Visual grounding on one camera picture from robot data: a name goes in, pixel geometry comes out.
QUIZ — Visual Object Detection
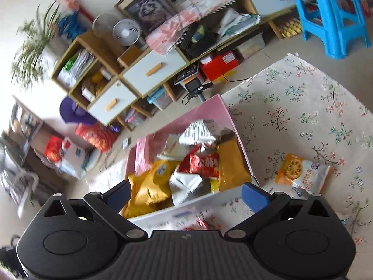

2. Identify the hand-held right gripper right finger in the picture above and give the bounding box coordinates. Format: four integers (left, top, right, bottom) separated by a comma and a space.
225, 182, 331, 240

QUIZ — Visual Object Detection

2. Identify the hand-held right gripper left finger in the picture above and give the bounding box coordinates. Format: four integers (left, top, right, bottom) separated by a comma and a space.
43, 180, 148, 240

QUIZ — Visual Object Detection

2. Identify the red snack packet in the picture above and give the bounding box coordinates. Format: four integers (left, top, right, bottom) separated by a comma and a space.
178, 150, 220, 180

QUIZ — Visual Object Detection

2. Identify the silver brown snack packet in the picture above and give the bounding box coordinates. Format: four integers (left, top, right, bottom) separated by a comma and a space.
178, 119, 218, 146

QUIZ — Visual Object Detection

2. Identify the pink cardboard box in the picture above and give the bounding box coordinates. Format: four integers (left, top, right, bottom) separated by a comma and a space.
118, 93, 261, 221

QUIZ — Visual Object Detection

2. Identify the orange-yellow snack packet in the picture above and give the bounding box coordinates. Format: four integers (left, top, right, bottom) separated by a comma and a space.
121, 171, 173, 219
217, 138, 252, 192

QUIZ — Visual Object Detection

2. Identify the orange white snack packet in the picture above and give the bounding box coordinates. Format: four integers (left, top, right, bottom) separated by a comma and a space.
274, 153, 331, 196

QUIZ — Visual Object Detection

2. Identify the white sack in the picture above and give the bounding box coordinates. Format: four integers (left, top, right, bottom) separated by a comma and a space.
57, 138, 94, 178

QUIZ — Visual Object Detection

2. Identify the red patterned bag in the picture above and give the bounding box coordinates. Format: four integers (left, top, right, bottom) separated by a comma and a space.
75, 122, 118, 152

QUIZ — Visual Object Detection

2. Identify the clear bin with pink items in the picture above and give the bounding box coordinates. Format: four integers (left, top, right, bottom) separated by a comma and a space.
124, 108, 146, 127

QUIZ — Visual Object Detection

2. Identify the purple hat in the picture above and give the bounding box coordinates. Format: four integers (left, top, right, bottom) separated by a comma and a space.
59, 96, 98, 124

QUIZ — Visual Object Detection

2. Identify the clear bin with blue lid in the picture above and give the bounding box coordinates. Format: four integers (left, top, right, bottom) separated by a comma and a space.
147, 89, 172, 110

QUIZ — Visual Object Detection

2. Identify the grey white chair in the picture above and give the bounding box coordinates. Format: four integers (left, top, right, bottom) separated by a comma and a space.
0, 146, 40, 219

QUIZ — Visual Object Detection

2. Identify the floral mat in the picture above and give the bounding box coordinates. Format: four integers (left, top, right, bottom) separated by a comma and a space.
87, 53, 373, 245

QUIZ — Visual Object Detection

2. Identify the yellow fruit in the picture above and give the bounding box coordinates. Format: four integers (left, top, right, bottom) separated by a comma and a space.
90, 73, 107, 94

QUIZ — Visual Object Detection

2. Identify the small black gadget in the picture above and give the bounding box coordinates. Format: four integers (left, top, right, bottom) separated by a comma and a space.
183, 82, 204, 100

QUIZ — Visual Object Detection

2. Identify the wooden cabinet with white drawers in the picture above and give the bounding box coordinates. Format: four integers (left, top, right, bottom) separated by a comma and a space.
52, 0, 309, 132

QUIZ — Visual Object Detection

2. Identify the stack of white papers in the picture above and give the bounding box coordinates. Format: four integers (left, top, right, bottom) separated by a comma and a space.
57, 49, 97, 86

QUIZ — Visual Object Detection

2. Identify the red cardboard box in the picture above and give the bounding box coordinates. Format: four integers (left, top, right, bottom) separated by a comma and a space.
200, 49, 241, 81

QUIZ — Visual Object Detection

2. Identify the black electronic device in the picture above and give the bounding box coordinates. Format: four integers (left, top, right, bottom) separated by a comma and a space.
174, 66, 200, 85

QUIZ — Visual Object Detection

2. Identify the small wooden box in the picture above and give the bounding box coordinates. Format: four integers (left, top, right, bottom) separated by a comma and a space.
117, 45, 143, 67

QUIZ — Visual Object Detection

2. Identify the clear storage bin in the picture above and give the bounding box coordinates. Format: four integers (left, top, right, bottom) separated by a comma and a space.
236, 35, 266, 59

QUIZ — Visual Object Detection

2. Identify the white desk fan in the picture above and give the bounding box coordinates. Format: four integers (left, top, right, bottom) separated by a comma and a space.
112, 19, 142, 47

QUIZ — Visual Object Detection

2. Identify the black box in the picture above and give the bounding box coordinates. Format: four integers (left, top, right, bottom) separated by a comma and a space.
178, 23, 218, 60

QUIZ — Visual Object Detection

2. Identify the beige desk fan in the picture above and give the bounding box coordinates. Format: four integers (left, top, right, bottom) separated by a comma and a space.
93, 13, 121, 37

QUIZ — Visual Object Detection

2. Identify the green potted plant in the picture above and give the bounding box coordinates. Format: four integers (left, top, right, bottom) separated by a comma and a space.
12, 0, 63, 89

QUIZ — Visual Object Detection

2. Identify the pile of white bags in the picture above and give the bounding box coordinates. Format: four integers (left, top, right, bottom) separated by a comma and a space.
217, 7, 261, 37

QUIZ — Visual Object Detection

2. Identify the blue woven ornament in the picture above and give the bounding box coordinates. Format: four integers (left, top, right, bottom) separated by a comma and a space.
57, 10, 88, 38

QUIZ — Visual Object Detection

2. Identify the pink cloth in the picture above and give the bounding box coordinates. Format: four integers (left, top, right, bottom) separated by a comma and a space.
146, 0, 271, 56

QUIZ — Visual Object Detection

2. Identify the framed animal picture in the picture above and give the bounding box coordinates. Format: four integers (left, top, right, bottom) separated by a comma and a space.
115, 0, 178, 35

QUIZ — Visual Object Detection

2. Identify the blue plastic stool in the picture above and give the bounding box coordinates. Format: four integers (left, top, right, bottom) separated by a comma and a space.
291, 0, 372, 59

